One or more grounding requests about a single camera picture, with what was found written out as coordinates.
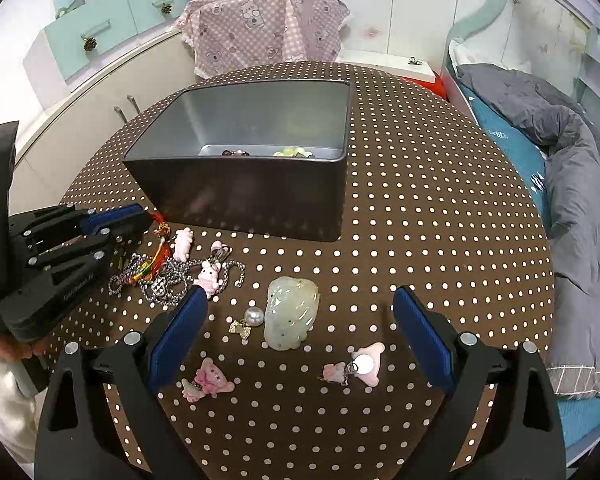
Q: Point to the pearl charm with gold bow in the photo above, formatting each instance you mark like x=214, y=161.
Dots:
x=254, y=316

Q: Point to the pinecone drawer knob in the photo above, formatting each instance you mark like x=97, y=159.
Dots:
x=90, y=44
x=166, y=9

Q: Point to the pink bear charm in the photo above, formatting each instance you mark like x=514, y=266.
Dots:
x=210, y=377
x=182, y=245

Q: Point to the person's left hand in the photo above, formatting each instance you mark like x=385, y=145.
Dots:
x=10, y=350

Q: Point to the teal bed sheet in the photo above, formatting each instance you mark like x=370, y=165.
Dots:
x=510, y=145

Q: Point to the white wardrobe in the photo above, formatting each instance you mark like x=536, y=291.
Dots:
x=410, y=5

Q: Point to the teal white bed frame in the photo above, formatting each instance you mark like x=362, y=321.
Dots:
x=485, y=10

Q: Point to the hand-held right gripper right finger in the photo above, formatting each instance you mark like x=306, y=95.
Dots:
x=425, y=340

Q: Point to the black metal box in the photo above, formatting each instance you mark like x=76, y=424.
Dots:
x=240, y=200

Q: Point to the pink rabbit charm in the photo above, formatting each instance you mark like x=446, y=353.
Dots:
x=207, y=277

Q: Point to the pale green jade pendant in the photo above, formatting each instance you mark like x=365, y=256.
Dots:
x=292, y=315

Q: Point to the white cabinet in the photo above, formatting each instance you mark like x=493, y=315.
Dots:
x=70, y=125

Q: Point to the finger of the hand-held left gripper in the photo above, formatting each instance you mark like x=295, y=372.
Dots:
x=115, y=217
x=55, y=280

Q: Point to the black binder clip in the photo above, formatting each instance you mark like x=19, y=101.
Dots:
x=415, y=61

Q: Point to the grey quilt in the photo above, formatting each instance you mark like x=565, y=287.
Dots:
x=580, y=210

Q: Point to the red stool white top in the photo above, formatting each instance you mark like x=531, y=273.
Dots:
x=380, y=62

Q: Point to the pink checked bear cloth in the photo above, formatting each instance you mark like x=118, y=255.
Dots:
x=260, y=25

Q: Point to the teal drawer unit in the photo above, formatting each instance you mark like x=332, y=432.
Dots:
x=80, y=35

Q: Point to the brown polka dot tablecloth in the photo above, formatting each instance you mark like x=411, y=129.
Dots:
x=405, y=210

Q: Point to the small pink clasp charm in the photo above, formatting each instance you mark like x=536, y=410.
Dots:
x=220, y=249

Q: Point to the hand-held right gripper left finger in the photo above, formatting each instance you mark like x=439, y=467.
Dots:
x=180, y=340

